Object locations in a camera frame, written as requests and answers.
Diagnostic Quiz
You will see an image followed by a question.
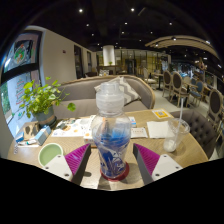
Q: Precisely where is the pale green mug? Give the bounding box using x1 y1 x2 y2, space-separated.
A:
37 142 64 168

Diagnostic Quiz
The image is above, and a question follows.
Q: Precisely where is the green potted plant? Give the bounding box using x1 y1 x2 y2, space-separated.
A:
19 76 77 128

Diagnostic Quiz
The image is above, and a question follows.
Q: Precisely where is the framed food picture window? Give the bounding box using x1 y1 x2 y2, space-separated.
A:
4 29 44 73

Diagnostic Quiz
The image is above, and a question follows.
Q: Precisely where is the white paper napkin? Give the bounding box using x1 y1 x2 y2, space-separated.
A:
146 120 170 139

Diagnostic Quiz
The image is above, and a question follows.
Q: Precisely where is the group of oval-back dining chairs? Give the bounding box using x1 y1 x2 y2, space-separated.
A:
143 66 224 131

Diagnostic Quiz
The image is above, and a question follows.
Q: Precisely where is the grey curved sofa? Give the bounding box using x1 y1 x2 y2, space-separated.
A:
53 74 157 120

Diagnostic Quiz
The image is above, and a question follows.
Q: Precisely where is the clear plastic cup with straw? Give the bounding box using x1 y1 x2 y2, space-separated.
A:
163 105 191 154

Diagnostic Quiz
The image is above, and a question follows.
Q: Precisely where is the yellow square card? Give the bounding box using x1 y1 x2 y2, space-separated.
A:
151 108 174 120

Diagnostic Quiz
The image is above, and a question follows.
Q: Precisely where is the small blue white packet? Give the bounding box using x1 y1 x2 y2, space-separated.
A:
14 131 25 143

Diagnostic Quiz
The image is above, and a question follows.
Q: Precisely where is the white rectangular box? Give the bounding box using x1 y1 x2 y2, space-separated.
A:
83 128 99 148

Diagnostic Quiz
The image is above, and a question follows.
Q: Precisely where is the group of ceiling spot lights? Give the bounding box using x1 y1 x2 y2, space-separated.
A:
74 4 221 68

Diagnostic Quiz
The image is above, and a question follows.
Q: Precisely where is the printed menu leaflet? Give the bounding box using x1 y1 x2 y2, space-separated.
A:
51 116 96 138

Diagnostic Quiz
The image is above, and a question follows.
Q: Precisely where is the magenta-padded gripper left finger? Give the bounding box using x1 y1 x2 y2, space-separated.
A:
40 143 92 186

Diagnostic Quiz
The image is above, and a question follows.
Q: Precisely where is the window with tree sticker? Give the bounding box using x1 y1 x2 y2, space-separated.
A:
1 71 43 131

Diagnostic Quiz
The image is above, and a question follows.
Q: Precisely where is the dark grey tufted chair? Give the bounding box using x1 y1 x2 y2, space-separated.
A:
179 109 219 159

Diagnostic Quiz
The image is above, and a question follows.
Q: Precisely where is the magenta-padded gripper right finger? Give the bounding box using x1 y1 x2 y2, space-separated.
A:
132 143 184 186

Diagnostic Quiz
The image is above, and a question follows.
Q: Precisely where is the brown cardboard holder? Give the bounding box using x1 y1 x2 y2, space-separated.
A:
22 120 41 141

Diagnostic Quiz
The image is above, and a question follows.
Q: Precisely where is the light blue tissue box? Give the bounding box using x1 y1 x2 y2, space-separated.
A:
34 124 53 146

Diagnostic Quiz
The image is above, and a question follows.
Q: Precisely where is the clear bottle with blue label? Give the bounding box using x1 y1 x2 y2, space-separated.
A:
90 81 133 181

